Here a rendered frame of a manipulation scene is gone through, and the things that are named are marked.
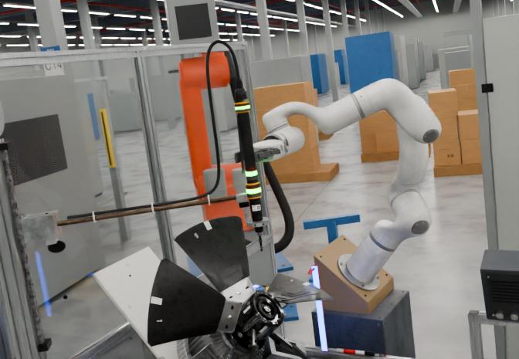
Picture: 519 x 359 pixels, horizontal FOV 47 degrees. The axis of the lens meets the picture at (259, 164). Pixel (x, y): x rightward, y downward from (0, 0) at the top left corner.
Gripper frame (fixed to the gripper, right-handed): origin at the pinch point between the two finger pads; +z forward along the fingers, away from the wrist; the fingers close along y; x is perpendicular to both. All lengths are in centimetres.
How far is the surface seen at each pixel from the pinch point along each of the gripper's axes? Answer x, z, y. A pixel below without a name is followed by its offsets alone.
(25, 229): -11, 41, 51
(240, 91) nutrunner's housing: 19.3, 1.4, -1.3
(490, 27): 29, -179, -43
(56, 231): -13, 36, 45
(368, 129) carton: -112, -880, 275
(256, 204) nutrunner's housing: -14.3, 1.6, -1.5
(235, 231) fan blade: -24.6, -4.9, 11.3
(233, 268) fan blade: -33.5, 4.2, 8.1
